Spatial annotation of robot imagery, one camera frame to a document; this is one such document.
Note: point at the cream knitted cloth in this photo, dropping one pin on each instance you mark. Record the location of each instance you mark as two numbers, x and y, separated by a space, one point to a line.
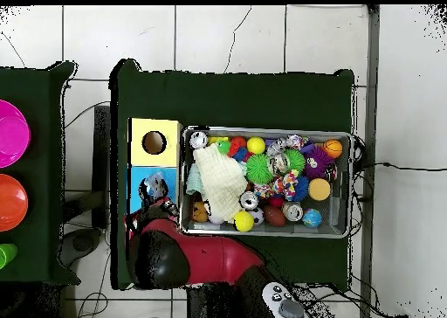
220 182

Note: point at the green spiky ball with eyes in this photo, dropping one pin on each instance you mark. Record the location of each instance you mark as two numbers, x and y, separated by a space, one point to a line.
259 168

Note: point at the brown toy football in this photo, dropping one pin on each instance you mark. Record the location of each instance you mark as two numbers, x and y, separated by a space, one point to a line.
274 215

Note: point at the purple spiky ball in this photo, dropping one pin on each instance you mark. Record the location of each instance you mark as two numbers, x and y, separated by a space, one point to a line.
318 161

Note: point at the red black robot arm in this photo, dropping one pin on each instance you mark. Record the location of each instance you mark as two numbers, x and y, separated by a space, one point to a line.
209 258

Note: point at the wooden box with three holes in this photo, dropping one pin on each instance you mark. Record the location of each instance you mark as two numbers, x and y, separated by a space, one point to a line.
167 157

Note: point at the clear mesh bin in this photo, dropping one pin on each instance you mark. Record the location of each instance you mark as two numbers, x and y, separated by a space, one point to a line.
188 227

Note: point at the red silver soda can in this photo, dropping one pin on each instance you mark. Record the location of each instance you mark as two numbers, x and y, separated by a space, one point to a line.
292 212
199 139

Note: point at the yellow ball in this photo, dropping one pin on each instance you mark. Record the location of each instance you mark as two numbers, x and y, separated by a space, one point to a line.
244 221
255 145

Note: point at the plain green spiky ball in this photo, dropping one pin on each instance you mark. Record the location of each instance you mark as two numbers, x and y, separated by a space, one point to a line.
295 160

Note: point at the wooden toy burger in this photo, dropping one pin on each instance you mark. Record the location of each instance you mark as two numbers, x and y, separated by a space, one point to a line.
319 189

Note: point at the small globe ball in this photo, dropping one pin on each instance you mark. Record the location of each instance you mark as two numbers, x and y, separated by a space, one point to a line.
312 218

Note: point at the orange plate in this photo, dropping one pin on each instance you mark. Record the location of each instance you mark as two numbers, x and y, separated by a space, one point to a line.
10 203

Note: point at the pink plate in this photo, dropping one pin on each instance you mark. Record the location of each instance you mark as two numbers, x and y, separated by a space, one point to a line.
10 133

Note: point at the green cup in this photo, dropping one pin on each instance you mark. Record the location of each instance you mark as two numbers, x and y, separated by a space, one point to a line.
5 255

